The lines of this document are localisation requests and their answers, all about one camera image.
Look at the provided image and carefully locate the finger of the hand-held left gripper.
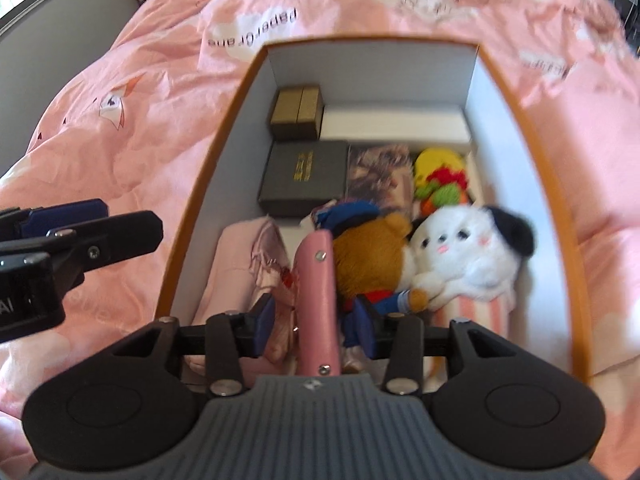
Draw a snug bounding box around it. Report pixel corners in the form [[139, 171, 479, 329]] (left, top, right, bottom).
[[0, 211, 165, 288], [0, 199, 109, 242]]

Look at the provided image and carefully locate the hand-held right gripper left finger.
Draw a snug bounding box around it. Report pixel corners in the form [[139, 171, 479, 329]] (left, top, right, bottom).
[[115, 294, 277, 398]]

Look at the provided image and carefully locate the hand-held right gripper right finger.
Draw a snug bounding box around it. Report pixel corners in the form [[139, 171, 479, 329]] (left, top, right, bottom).
[[357, 300, 521, 396]]

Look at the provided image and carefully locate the pink folding pocket tool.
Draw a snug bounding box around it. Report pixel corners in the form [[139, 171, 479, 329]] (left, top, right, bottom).
[[291, 230, 343, 377]]

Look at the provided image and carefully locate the brown bear plush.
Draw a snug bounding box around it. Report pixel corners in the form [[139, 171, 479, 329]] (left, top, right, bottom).
[[312, 201, 431, 348]]

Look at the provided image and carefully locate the white dog plush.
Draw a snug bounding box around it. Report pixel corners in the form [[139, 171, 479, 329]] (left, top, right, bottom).
[[400, 205, 536, 341]]

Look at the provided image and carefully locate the orange-rimmed white storage box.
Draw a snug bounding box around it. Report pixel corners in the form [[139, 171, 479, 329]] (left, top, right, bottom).
[[155, 35, 593, 381]]

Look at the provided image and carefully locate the grey box with gold print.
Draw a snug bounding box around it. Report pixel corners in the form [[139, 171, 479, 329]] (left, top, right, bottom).
[[257, 140, 350, 218]]

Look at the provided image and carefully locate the brown printed box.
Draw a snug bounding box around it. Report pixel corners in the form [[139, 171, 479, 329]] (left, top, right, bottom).
[[345, 144, 416, 211]]

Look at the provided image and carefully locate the yellow red green crochet toy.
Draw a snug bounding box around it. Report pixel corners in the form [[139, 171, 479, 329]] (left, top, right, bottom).
[[412, 149, 473, 216]]

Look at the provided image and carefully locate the tan cardboard box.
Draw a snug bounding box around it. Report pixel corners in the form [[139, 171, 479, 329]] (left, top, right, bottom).
[[270, 85, 323, 141]]

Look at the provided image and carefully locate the long white box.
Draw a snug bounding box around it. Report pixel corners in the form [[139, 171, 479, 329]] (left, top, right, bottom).
[[320, 104, 472, 148]]

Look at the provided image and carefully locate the pink printed duvet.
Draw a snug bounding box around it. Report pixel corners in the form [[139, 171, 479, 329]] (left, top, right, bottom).
[[0, 0, 640, 480]]

